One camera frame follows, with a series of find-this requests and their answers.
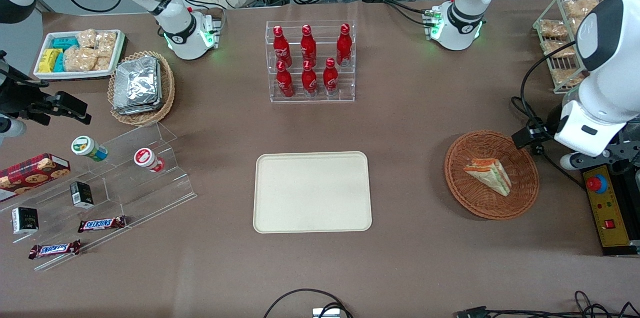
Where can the triangle sandwich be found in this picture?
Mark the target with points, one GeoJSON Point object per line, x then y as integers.
{"type": "Point", "coordinates": [490, 174]}

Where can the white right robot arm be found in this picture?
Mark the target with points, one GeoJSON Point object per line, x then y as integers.
{"type": "Point", "coordinates": [176, 33]}

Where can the clear acrylic bottle rack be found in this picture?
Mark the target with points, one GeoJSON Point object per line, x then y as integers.
{"type": "Point", "coordinates": [320, 98]}

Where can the light oval wicker basket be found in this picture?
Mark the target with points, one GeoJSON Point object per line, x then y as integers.
{"type": "Point", "coordinates": [167, 91]}

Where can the clear bagged snack pack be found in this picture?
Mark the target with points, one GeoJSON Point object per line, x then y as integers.
{"type": "Point", "coordinates": [580, 7]}
{"type": "Point", "coordinates": [553, 28]}
{"type": "Point", "coordinates": [567, 77]}
{"type": "Point", "coordinates": [557, 48]}

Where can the teal snack packet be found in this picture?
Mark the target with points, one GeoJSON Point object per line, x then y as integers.
{"type": "Point", "coordinates": [65, 43]}
{"type": "Point", "coordinates": [60, 62]}

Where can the small silver device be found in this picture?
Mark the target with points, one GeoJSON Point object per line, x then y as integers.
{"type": "Point", "coordinates": [326, 313]}

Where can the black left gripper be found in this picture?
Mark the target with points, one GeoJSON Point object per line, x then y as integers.
{"type": "Point", "coordinates": [551, 120]}

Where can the white rectangular snack tray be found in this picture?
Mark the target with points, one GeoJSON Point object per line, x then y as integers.
{"type": "Point", "coordinates": [45, 74]}

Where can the small black box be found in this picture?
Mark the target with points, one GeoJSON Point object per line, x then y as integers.
{"type": "Point", "coordinates": [81, 194]}
{"type": "Point", "coordinates": [25, 220]}

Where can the brown snickers bar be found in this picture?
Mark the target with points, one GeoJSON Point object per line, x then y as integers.
{"type": "Point", "coordinates": [55, 249]}
{"type": "Point", "coordinates": [102, 224]}

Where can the red cookie box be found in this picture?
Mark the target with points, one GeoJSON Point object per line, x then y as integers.
{"type": "Point", "coordinates": [30, 173]}

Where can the yellow snack packet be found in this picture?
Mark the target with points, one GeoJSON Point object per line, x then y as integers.
{"type": "Point", "coordinates": [49, 61]}

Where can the green lid white cup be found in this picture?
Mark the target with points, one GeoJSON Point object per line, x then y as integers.
{"type": "Point", "coordinates": [87, 148]}

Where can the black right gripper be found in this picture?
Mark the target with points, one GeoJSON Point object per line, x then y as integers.
{"type": "Point", "coordinates": [19, 99]}

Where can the silver foil packet stack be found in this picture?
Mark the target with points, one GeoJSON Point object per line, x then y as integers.
{"type": "Point", "coordinates": [137, 86]}

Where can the red lid white cup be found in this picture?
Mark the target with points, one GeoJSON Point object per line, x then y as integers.
{"type": "Point", "coordinates": [147, 159]}

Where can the red cola bottle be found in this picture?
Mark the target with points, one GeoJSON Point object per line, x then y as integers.
{"type": "Point", "coordinates": [281, 47]}
{"type": "Point", "coordinates": [330, 78]}
{"type": "Point", "coordinates": [344, 44]}
{"type": "Point", "coordinates": [308, 44]}
{"type": "Point", "coordinates": [285, 82]}
{"type": "Point", "coordinates": [309, 81]}

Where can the brown round wicker basket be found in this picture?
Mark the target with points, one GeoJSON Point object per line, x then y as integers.
{"type": "Point", "coordinates": [475, 198]}

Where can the clear acrylic step display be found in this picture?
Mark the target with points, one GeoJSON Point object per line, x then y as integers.
{"type": "Point", "coordinates": [150, 193]}

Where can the yellow emergency stop panel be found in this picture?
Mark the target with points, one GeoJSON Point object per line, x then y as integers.
{"type": "Point", "coordinates": [607, 208]}

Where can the clear rice cracker pack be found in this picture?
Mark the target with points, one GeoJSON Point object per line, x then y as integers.
{"type": "Point", "coordinates": [80, 59]}
{"type": "Point", "coordinates": [86, 38]}
{"type": "Point", "coordinates": [102, 63]}
{"type": "Point", "coordinates": [106, 43]}

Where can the cream plastic tray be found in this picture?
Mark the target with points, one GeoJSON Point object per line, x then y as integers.
{"type": "Point", "coordinates": [310, 193]}

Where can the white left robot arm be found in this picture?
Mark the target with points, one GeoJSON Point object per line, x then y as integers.
{"type": "Point", "coordinates": [460, 18]}

